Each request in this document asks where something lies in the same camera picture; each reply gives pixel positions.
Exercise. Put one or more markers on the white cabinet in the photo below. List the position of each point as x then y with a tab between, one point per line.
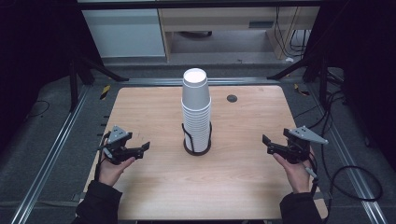
124	32

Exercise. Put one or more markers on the aluminium floor rail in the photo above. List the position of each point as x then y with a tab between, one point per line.
49	155
351	171

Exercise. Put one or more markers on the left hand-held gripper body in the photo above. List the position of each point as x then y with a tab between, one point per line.
120	146

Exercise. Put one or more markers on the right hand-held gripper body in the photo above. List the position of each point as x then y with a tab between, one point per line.
299	149

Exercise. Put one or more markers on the black table grommet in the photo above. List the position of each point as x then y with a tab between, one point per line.
232	98

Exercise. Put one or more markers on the grey tape piece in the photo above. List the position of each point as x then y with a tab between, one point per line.
323	196
81	197

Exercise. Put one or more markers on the person's left hand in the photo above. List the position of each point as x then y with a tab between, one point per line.
110	172

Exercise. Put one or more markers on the person's right hand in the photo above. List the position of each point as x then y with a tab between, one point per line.
297	175

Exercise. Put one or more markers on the stack of white paper cups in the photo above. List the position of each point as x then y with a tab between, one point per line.
196	102

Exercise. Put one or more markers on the black metal stand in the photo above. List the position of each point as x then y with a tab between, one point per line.
323	81
73	84

